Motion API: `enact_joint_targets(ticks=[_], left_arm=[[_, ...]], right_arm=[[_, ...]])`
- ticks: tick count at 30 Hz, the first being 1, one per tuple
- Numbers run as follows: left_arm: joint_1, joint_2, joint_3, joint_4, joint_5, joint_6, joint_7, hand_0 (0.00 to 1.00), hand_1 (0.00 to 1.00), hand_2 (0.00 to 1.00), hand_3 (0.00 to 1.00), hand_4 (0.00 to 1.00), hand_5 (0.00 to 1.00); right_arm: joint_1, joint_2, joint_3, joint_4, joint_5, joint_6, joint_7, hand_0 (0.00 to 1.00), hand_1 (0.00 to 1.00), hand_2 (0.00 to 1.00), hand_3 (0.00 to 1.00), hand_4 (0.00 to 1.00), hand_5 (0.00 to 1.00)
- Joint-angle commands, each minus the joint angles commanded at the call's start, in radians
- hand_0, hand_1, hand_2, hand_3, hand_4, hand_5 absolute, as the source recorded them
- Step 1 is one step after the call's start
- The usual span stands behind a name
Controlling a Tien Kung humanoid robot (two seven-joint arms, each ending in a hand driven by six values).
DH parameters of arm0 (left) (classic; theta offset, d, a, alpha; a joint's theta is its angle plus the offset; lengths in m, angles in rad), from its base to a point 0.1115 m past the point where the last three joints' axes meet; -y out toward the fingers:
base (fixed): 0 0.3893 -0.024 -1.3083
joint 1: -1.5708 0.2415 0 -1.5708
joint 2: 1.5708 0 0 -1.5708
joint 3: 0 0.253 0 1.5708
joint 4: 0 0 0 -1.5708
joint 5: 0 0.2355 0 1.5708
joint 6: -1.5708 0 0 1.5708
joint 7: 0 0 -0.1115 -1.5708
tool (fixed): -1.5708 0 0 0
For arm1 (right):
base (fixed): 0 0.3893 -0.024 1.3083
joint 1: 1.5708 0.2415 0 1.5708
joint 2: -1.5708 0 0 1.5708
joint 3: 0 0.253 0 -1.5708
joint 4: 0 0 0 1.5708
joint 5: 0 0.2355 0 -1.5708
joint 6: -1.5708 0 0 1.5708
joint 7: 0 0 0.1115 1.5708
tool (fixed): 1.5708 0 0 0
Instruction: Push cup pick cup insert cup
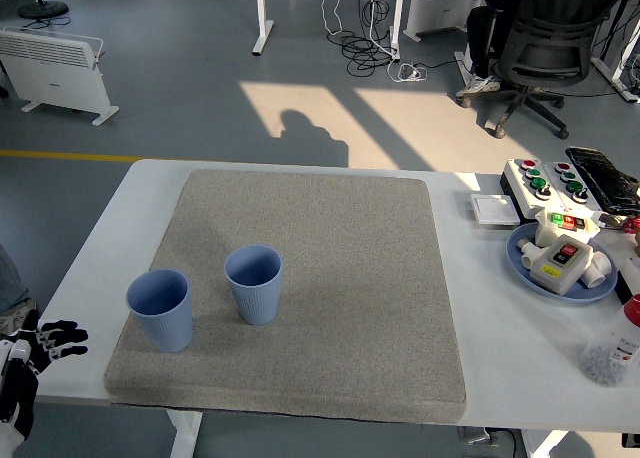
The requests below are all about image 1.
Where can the standing person's leg and shoe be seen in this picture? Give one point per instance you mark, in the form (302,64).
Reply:
(10,283)

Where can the grey red-black switch box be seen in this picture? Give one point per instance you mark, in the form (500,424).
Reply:
(555,273)

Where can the white table leg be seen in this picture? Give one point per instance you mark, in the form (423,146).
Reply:
(542,445)
(184,433)

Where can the white three-button switch box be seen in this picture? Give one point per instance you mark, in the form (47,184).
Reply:
(547,233)

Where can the clear bottle with red cap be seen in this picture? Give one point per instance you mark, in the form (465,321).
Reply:
(607,348)

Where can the white panel heater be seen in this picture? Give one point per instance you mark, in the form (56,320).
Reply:
(440,8)
(55,73)

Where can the white wall switch plate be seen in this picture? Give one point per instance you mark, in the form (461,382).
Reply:
(494,209)

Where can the seated person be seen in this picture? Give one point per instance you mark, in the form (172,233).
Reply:
(480,38)

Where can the blue round plate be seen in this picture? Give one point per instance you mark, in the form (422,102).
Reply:
(517,263)

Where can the white push-button control box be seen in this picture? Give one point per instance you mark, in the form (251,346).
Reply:
(522,188)
(580,200)

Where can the black wrapped keyboard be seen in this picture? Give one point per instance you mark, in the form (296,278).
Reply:
(602,178)

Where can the blue ribbed plastic cup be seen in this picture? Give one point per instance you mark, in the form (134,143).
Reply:
(257,303)
(162,323)

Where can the white pipe fitting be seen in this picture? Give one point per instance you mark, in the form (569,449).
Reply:
(527,255)
(600,270)

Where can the grey mesh office chair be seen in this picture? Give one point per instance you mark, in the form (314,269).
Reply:
(545,43)

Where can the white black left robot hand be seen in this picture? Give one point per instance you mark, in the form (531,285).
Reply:
(55,338)

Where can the grey under-table box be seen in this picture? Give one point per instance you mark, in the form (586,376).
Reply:
(480,435)

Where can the grey-brown foam mat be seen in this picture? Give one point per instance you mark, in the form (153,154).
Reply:
(325,288)

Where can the red small object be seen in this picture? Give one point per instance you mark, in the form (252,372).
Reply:
(632,225)

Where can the white desk leg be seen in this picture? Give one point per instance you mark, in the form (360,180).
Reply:
(262,23)
(396,18)
(612,73)

